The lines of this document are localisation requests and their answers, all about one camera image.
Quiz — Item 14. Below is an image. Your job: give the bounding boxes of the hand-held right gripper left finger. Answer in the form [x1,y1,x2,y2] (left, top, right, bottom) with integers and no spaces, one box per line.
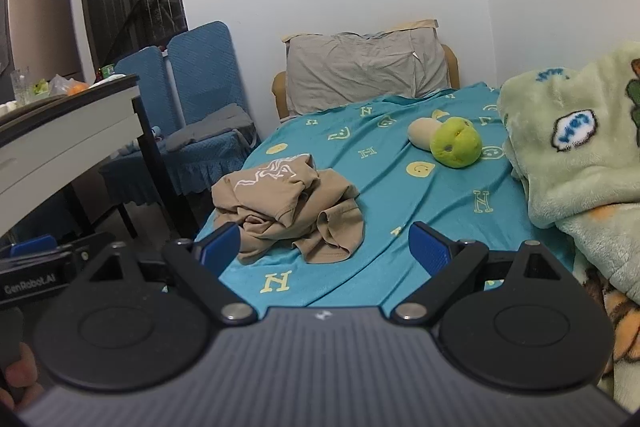
[75,222,258,326]

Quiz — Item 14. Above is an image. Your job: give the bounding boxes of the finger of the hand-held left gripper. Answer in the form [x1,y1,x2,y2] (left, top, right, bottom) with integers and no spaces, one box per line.
[9,232,116,260]

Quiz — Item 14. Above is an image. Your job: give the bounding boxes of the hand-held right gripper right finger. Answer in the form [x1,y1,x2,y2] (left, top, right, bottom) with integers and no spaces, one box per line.
[392,222,566,327]

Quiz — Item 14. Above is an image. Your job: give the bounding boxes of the tan printed garment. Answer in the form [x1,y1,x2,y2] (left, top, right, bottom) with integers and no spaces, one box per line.
[211,153,366,266]

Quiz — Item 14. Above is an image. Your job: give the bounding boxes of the person's left hand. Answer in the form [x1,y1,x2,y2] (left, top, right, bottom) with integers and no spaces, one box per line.
[0,342,47,414]

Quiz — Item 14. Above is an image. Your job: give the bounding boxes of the teal printed bed sheet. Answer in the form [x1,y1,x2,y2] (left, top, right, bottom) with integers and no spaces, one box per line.
[162,82,576,310]

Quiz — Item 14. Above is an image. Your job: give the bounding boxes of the white table with dark top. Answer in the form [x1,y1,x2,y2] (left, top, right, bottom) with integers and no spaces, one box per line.
[0,74,201,244]

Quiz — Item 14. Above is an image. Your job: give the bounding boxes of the green and beige plush toy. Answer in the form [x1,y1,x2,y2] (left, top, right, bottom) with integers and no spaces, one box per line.
[407,116,483,168]

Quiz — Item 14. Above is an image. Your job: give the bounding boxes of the grey seat cushion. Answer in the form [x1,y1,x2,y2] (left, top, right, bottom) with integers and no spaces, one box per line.
[165,103,256,152]

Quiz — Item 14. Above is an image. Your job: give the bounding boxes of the clear glass cup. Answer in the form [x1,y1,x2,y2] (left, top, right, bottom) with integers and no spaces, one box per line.
[10,67,33,102]

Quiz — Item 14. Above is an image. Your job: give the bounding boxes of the plastic bag with oranges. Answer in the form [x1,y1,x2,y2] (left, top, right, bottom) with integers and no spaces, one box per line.
[50,74,91,96]

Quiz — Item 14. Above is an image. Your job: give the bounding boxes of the green printed fleece blanket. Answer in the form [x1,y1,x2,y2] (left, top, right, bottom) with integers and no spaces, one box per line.
[496,41,640,408]

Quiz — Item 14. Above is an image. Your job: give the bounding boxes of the blue covered chair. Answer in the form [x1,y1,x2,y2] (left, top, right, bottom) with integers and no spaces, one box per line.
[99,46,201,208]
[167,21,262,172]

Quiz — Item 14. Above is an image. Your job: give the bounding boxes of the brown refrigerator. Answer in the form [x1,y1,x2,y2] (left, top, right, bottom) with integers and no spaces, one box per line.
[0,0,83,102]

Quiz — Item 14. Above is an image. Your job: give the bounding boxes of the beige pillow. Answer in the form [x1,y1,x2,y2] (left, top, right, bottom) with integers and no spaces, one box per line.
[281,18,440,44]

